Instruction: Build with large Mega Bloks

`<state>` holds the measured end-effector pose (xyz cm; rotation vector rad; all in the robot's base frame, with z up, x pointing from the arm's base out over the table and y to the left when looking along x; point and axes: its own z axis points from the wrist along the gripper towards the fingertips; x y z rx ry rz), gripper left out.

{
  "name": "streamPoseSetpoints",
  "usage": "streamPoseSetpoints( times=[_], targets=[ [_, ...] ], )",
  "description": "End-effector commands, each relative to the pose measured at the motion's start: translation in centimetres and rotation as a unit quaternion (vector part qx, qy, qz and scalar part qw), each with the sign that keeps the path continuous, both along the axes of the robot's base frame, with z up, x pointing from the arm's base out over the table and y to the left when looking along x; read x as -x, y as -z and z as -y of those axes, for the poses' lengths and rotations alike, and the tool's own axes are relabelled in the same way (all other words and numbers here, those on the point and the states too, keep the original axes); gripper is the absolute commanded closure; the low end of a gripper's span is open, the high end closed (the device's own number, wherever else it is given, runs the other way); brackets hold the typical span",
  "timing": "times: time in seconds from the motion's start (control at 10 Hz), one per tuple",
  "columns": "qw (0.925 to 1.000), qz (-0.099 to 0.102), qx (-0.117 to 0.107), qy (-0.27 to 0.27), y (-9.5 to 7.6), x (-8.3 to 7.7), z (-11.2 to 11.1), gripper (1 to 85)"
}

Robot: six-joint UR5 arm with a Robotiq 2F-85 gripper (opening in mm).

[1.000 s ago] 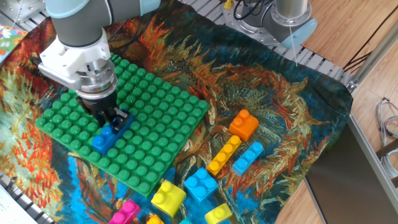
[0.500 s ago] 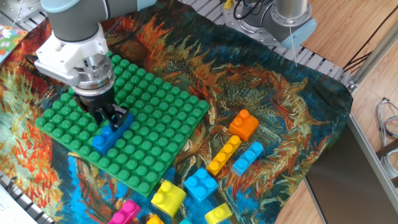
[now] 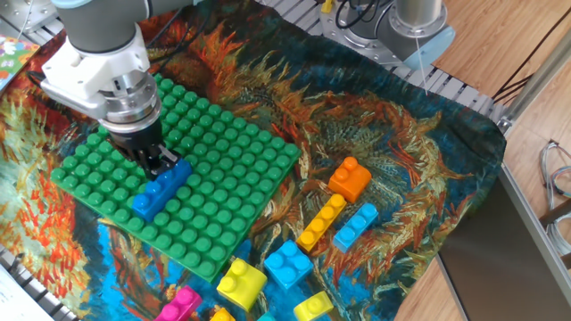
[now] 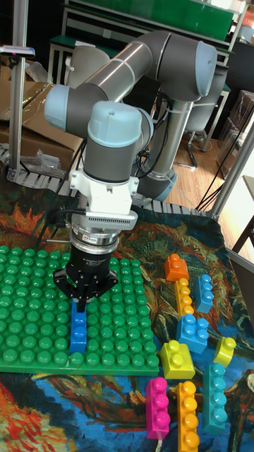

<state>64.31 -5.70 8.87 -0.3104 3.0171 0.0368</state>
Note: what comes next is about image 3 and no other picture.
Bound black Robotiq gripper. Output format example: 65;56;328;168
108;118;182;180

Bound dark blue four-stud brick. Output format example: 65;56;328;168
131;158;194;223

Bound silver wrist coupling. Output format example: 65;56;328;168
95;70;162;135

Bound green studded baseplate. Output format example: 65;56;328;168
49;72;303;284

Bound magenta three-stud brick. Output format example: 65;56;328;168
153;284;203;321

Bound yellow two-stud block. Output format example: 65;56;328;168
216;257;269;312

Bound light blue square brick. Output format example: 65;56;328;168
263;239;315;291

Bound long orange-yellow brick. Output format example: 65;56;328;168
209;306;236;321

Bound small yellow-orange four-stud brick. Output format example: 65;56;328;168
296;193;348;253

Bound colourful printed paper sheet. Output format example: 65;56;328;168
0;35;41;93

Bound orange two-stud block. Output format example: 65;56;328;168
327;155;373;204

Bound silver perforated metal plate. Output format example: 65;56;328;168
0;0;59;35

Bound white paper sheet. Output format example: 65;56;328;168
0;265;54;321

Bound light blue three-stud brick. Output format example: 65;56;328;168
332;202;380;254

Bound small yellow single-stud brick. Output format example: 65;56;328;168
293;291;335;321

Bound painted sunflower pattern cloth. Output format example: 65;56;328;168
0;0;508;321

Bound dark grey framed panel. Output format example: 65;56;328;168
436;164;571;321

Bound brown wooden bar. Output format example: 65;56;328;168
538;208;571;227

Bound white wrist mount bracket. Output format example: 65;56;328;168
39;24;152;119

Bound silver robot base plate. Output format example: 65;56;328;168
319;0;432;69

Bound black floor cables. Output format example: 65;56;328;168
492;6;571;104

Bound aluminium frame post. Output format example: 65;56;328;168
497;26;571;135

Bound grey cable bundle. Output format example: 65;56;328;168
538;139;571;258

